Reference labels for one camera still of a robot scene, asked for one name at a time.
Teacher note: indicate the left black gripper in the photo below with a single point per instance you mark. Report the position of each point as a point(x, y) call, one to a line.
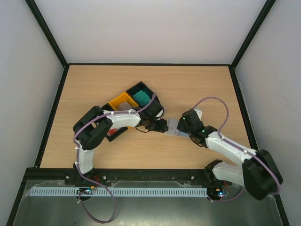
point(161, 127)

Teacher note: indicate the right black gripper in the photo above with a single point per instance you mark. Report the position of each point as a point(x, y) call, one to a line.
point(182, 125)

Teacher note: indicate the white pink credit card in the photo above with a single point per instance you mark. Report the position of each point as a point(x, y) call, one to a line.
point(172, 126)

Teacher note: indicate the beige card holder wallet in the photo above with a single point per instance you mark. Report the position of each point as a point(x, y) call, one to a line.
point(181, 134)

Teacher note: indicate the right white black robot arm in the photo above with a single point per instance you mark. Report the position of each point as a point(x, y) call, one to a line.
point(254, 170)

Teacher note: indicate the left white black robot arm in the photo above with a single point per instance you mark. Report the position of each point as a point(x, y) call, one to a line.
point(94, 126)

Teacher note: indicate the green card stack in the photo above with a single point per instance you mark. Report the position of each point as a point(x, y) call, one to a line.
point(141, 98)

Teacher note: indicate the black bin with green cards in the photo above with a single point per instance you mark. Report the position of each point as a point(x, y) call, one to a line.
point(154, 103)

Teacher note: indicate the black bin with red cards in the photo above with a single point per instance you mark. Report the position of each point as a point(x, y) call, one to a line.
point(113, 133)

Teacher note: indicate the yellow bin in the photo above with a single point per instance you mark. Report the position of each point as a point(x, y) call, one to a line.
point(122, 98)

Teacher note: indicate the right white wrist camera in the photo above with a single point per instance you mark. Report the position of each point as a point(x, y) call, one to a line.
point(198, 112)

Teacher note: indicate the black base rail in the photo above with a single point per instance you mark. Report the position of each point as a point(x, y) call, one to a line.
point(195, 177)

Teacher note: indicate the light blue slotted cable duct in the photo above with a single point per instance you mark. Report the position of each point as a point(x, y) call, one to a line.
point(119, 192)

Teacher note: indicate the black aluminium frame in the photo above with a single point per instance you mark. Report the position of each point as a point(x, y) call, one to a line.
point(43, 25)

